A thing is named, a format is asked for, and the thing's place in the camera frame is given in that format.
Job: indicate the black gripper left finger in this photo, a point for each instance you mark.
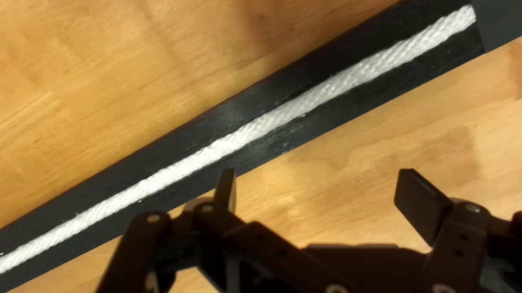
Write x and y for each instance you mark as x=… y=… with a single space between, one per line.
x=180 y=254

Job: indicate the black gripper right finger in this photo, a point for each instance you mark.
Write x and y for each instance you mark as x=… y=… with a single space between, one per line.
x=467 y=249

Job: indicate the long black slotted rail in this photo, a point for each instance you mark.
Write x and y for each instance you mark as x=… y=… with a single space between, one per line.
x=304 y=83

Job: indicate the black tape patch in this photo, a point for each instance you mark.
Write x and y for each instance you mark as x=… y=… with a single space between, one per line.
x=499 y=21

